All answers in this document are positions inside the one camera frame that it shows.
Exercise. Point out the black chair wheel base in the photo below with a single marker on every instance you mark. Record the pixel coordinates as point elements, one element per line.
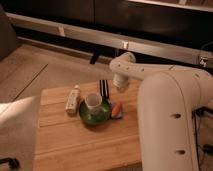
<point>13,163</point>

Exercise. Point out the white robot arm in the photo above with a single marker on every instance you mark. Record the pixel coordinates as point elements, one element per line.
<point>167,96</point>

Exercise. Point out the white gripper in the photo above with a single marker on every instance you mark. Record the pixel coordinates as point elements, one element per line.
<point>120,82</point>

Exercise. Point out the orange carrot toy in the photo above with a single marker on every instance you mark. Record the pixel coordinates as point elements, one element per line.
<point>117,110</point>

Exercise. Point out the black striped eraser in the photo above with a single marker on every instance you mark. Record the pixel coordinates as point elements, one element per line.
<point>104,88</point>

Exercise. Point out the small white bottle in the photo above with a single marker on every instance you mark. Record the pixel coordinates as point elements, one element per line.
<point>73,100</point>

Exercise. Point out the green plate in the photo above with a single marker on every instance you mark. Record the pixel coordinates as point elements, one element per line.
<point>102,115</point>

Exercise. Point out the metal shelf rail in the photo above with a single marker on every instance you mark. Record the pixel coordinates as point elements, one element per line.
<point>138,45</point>

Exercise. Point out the white mug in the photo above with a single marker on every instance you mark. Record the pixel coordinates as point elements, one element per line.
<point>93,102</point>

